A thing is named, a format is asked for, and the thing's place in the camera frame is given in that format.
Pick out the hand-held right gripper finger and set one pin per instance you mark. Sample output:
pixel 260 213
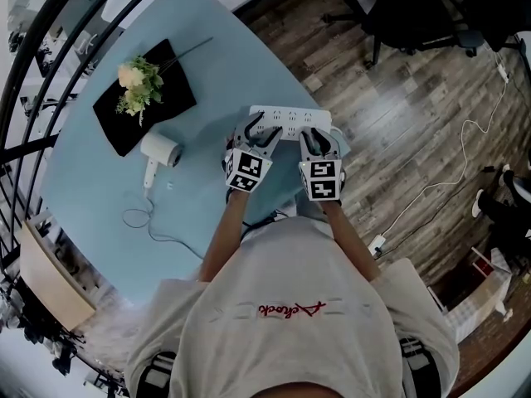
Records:
pixel 305 147
pixel 327 145

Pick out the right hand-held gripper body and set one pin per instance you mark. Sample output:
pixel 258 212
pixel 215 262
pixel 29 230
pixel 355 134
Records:
pixel 323 178

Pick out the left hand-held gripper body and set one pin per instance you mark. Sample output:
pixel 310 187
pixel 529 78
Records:
pixel 246 168

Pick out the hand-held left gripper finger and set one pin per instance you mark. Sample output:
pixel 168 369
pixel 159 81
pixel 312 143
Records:
pixel 240 133
pixel 269 141

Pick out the white power strip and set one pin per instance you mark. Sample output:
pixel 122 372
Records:
pixel 290 112

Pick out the person's left forearm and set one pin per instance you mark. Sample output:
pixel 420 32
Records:
pixel 226 234

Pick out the person's right forearm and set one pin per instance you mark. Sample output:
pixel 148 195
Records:
pixel 348 239

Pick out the white hair dryer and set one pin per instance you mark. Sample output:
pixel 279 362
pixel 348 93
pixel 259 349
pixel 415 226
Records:
pixel 159 147

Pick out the black cloth mat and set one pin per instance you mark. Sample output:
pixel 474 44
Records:
pixel 166 93

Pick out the cream artificial flower bouquet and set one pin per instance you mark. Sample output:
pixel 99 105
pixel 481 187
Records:
pixel 128 75

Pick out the black office chair with headrest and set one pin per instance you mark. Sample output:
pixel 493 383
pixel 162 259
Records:
pixel 398 15

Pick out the person's white t-shirt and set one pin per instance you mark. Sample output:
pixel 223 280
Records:
pixel 290 326

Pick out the small white extension socket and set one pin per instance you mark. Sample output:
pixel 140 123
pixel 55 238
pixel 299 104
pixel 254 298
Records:
pixel 503 68

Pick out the cardboard box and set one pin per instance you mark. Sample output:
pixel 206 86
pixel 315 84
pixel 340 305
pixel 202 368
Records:
pixel 477 301

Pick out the light wooden board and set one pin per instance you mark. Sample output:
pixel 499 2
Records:
pixel 54 276

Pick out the black metal railing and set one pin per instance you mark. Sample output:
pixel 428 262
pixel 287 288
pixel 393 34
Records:
pixel 25 56

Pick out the white wall adapter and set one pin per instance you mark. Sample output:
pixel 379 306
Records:
pixel 376 246

